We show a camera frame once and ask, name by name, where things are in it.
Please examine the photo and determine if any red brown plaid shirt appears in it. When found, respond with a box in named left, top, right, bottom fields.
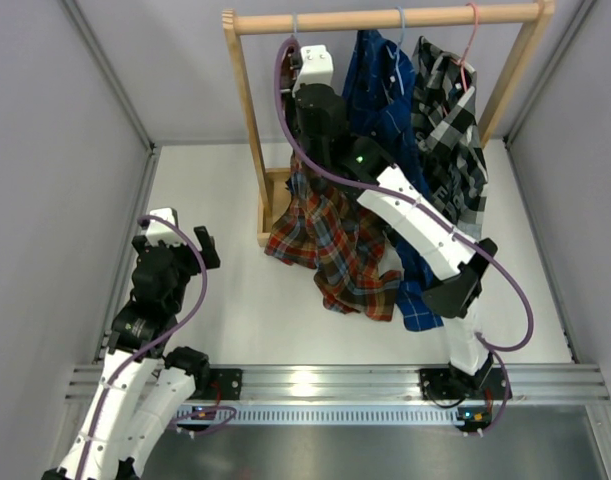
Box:
left=264, top=155, right=400, bottom=322

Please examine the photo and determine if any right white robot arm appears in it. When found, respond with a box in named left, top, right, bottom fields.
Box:
left=290, top=83, right=497, bottom=397

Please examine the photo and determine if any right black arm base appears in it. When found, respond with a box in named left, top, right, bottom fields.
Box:
left=419, top=363, right=513, bottom=437

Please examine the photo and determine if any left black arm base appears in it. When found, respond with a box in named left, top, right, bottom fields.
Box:
left=164, top=347, right=244, bottom=437

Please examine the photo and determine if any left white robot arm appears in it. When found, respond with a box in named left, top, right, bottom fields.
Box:
left=43, top=215, right=220, bottom=479

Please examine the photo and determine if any blue plaid shirt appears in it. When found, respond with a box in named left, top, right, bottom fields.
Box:
left=342, top=30, right=443, bottom=332

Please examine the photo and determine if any blue hanger with shirt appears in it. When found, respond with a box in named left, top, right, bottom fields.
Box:
left=390, top=6, right=406, bottom=96

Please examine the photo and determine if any black white plaid shirt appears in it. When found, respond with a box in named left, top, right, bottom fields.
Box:
left=411, top=36, right=488, bottom=240

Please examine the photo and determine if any wooden clothes rack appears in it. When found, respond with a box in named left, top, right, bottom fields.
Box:
left=222, top=1, right=555, bottom=247

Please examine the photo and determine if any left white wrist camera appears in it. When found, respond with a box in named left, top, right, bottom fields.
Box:
left=144, top=207, right=183, bottom=247

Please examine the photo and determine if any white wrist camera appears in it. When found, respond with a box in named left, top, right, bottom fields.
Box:
left=144, top=207, right=183, bottom=247
left=292, top=44, right=334, bottom=96

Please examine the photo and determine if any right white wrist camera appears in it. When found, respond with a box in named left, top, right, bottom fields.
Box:
left=292, top=44, right=334, bottom=96

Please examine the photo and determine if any aluminium mounting rail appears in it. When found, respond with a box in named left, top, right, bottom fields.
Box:
left=65, top=364, right=610, bottom=426

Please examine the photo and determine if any pink wire hanger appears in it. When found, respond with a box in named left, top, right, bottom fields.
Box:
left=449, top=2, right=480, bottom=93

